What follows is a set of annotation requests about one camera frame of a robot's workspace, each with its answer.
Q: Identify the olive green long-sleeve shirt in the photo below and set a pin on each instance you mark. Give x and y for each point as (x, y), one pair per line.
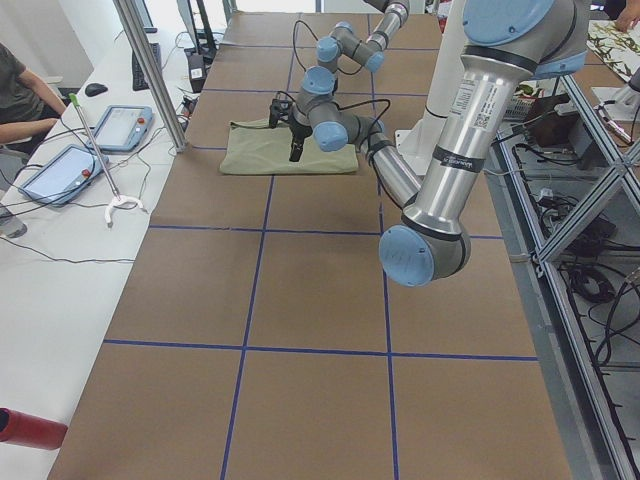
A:
(255, 149)

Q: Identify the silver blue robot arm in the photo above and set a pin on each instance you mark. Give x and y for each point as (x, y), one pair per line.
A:
(503, 43)
(314, 111)

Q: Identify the upper teach pendant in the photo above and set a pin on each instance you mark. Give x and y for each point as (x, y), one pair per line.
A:
(122, 127)

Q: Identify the teach pendant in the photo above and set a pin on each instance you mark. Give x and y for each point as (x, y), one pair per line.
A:
(62, 178)
(122, 127)

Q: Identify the black computer mouse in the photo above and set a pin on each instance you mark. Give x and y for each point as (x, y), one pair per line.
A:
(94, 89)

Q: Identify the white grabber stick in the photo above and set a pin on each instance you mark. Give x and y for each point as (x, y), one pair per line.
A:
(118, 200)

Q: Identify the lower teach pendant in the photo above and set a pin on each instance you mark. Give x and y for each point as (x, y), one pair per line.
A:
(62, 178)

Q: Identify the seated person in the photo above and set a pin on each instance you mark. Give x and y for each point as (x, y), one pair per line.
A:
(29, 107)

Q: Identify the red bottle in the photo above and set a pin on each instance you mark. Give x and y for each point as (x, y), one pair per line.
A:
(18, 428)

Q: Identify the aluminium frame post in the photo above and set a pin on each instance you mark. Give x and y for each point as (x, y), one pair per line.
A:
(132, 24)

